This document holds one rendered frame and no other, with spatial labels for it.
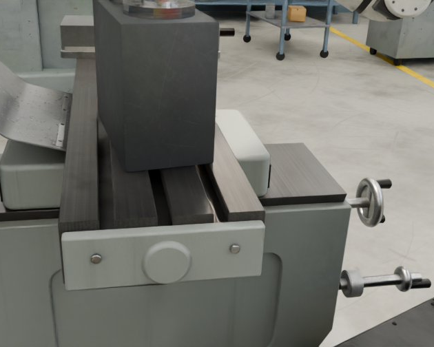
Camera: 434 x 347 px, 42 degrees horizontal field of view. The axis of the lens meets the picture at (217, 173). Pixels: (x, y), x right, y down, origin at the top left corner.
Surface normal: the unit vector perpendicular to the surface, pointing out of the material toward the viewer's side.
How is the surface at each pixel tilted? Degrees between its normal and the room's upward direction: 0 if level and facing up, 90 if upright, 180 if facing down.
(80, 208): 0
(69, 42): 90
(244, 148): 0
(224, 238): 90
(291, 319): 90
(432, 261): 0
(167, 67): 90
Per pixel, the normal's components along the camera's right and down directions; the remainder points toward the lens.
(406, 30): 0.27, 0.42
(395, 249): 0.04, -0.90
